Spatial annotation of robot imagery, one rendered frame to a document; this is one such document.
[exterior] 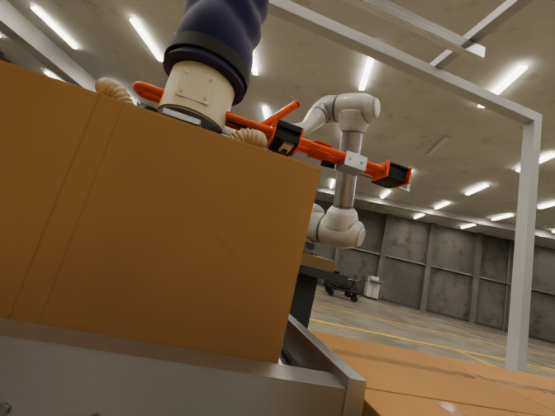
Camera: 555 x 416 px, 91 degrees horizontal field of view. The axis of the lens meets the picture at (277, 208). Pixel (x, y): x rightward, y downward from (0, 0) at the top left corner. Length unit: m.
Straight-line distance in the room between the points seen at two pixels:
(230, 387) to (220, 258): 0.21
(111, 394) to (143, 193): 0.29
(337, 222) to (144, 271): 1.03
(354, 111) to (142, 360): 1.22
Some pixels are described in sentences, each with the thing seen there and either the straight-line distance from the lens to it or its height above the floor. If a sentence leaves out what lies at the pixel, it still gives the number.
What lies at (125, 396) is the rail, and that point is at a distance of 0.42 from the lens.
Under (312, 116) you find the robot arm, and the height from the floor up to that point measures 1.43.
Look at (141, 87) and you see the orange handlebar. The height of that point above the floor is 1.07.
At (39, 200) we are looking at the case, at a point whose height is 0.74.
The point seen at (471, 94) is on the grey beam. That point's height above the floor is 3.10.
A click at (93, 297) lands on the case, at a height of 0.62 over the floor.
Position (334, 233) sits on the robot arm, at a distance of 1.39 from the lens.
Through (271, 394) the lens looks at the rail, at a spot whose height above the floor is 0.57.
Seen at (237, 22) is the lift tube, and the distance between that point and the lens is 0.84.
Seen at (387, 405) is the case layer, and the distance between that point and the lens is 0.62.
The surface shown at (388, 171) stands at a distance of 0.87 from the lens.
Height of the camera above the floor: 0.74
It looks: 11 degrees up
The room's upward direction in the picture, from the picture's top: 14 degrees clockwise
